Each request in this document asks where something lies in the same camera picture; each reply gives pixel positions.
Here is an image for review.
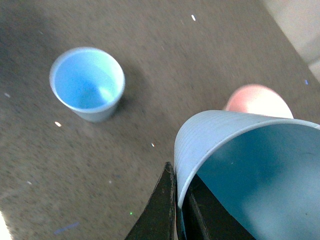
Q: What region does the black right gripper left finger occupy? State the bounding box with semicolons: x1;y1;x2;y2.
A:
125;162;176;240

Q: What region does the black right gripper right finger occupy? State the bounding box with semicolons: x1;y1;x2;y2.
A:
181;175;254;240

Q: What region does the light blue cup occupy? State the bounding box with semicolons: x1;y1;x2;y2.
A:
49;47;126;123
174;110;320;240

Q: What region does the pink bowl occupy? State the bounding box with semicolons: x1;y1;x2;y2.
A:
223;84;294;119

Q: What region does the grey pleated curtain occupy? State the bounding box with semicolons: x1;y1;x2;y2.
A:
262;0;320;80

